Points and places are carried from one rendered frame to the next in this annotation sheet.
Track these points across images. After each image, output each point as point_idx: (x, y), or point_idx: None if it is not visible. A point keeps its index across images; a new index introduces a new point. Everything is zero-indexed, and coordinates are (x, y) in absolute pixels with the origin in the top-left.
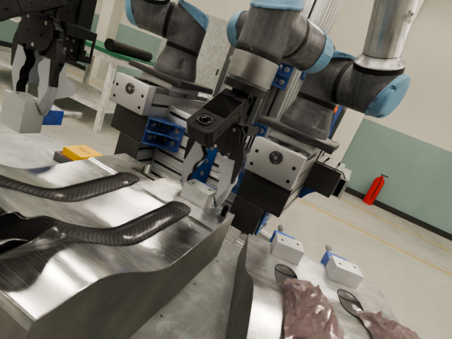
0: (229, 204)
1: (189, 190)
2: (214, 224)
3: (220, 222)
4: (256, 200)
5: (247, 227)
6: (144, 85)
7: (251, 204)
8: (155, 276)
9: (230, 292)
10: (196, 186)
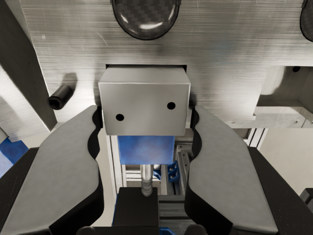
0: (169, 214)
1: (164, 77)
2: (35, 15)
3: (41, 49)
4: (127, 234)
5: (128, 195)
6: None
7: (132, 224)
8: None
9: (16, 12)
10: (151, 94)
